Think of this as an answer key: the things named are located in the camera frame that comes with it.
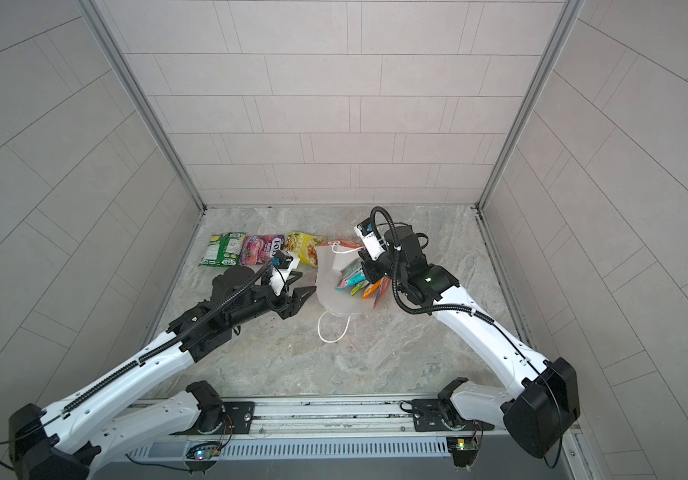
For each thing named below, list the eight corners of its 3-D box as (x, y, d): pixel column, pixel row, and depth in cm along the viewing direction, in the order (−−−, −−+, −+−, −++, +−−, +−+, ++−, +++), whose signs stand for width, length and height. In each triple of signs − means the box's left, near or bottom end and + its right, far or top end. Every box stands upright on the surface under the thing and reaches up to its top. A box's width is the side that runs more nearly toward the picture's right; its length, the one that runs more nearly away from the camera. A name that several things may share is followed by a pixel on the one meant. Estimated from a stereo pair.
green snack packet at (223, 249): (203, 268, 100) (199, 262, 97) (216, 237, 109) (212, 230, 106) (236, 268, 100) (233, 262, 97) (246, 237, 109) (243, 230, 106)
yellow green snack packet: (282, 260, 104) (279, 251, 99) (292, 238, 110) (290, 229, 106) (316, 267, 102) (314, 259, 98) (325, 245, 108) (324, 236, 104)
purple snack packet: (239, 264, 101) (236, 259, 99) (247, 239, 108) (244, 234, 106) (280, 264, 101) (278, 259, 99) (285, 239, 108) (283, 234, 106)
